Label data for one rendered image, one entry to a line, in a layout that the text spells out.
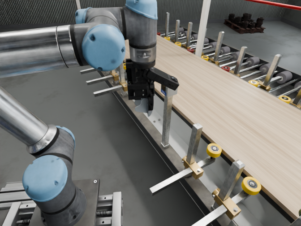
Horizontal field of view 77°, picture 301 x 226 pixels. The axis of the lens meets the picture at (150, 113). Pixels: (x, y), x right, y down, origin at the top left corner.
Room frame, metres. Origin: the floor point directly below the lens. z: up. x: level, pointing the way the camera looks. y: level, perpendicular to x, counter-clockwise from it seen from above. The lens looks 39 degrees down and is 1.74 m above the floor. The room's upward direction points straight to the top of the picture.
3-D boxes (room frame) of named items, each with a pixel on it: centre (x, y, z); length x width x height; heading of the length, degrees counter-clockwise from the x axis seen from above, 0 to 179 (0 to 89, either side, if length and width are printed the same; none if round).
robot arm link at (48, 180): (0.32, 0.31, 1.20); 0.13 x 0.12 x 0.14; 13
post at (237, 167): (0.45, -0.35, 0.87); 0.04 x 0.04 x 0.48; 29
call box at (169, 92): (0.90, -0.10, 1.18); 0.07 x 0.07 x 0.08; 29
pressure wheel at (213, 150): (0.70, -0.36, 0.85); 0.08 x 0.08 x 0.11
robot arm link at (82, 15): (0.48, 0.12, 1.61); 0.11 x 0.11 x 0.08; 13
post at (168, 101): (0.90, -0.10, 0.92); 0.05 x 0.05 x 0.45; 29
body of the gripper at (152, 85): (0.51, 0.03, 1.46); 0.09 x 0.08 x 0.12; 96
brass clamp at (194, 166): (0.65, -0.24, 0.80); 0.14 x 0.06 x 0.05; 29
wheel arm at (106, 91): (1.47, 0.30, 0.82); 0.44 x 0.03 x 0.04; 119
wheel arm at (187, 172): (0.60, -0.19, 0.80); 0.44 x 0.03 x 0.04; 119
